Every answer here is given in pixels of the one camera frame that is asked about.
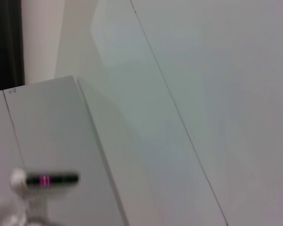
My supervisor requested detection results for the black background curtain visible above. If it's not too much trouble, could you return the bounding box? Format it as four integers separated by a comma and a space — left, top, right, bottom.
0, 0, 26, 93

